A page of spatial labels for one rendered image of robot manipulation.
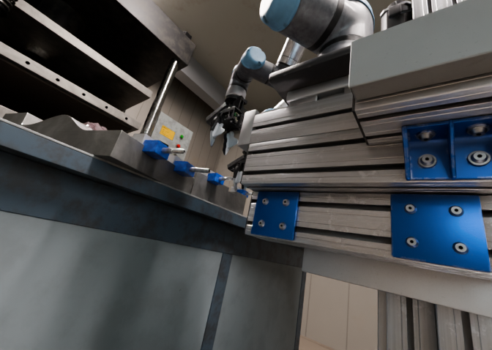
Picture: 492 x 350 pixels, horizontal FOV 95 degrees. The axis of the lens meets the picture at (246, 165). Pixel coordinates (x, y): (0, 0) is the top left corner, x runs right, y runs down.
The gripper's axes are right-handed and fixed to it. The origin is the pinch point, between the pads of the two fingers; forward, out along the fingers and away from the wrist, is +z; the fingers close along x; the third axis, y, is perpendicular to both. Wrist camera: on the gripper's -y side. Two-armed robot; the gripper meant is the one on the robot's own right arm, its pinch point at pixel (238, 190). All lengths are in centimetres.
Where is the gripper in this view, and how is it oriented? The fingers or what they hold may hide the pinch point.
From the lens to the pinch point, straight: 107.4
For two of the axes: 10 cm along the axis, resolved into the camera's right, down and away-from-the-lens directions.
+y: 7.8, -0.6, -6.2
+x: 5.9, 4.0, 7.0
